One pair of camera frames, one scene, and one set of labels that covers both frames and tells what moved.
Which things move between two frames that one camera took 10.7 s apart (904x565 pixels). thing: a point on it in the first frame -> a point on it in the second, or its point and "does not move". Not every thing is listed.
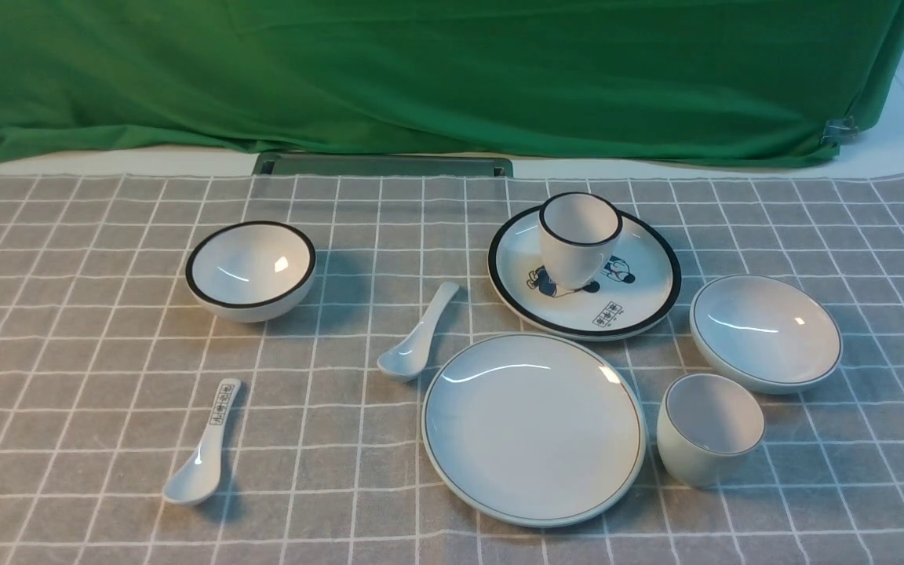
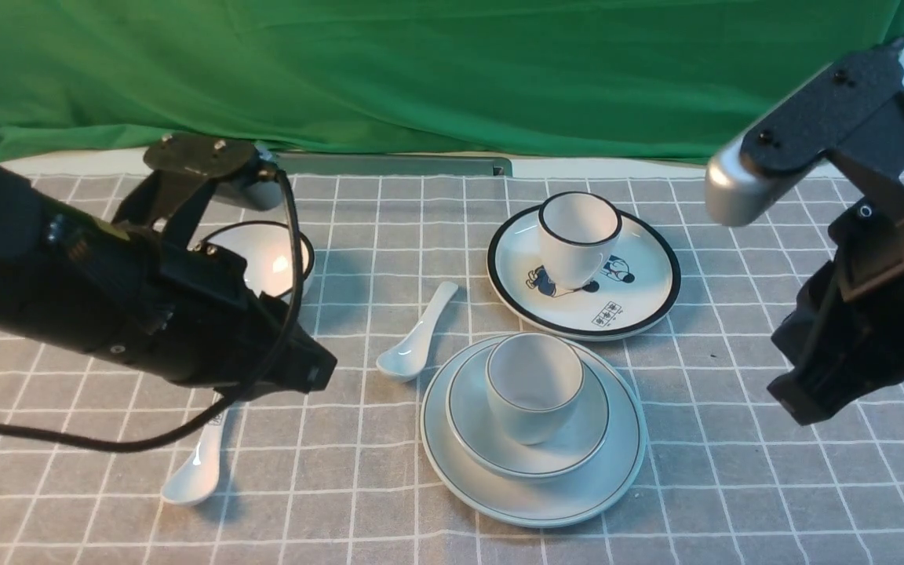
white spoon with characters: [200, 478] does not move
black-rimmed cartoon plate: [639, 286] does not move
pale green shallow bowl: [764, 335] -> [471, 415]
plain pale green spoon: [405, 361] does not move
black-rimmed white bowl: [250, 271] does not move
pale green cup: [707, 425] -> [534, 383]
